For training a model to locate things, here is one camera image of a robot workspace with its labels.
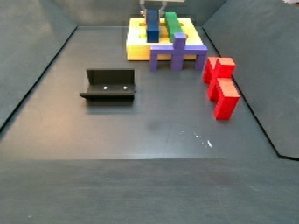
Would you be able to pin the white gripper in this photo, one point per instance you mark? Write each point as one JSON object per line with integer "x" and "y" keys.
{"x": 143, "y": 9}

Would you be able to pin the blue long block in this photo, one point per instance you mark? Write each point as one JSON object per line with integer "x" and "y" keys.
{"x": 152, "y": 26}

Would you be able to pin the yellow slotted board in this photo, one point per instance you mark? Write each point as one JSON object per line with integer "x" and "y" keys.
{"x": 137, "y": 49}

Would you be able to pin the green long block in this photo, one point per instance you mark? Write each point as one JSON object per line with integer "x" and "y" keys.
{"x": 172, "y": 24}

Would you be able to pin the purple cross-shaped block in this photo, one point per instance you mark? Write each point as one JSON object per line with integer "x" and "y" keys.
{"x": 177, "y": 50}

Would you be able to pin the red branched block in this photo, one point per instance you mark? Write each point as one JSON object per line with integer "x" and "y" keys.
{"x": 221, "y": 89}

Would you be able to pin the black angle bracket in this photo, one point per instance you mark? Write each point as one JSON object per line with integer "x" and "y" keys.
{"x": 109, "y": 83}

